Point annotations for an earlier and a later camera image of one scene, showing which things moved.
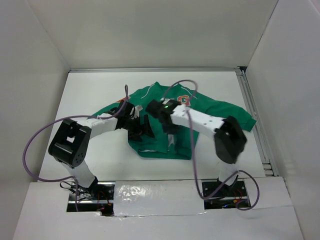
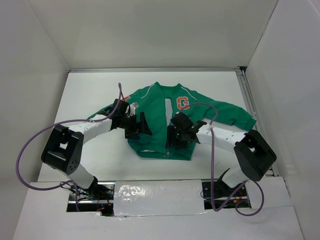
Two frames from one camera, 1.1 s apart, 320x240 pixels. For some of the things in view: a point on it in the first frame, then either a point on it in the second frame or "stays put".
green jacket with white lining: [182, 144] stays put
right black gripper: [171, 130] → [171, 130]
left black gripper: [134, 135] stays put
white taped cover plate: [156, 198] stays put
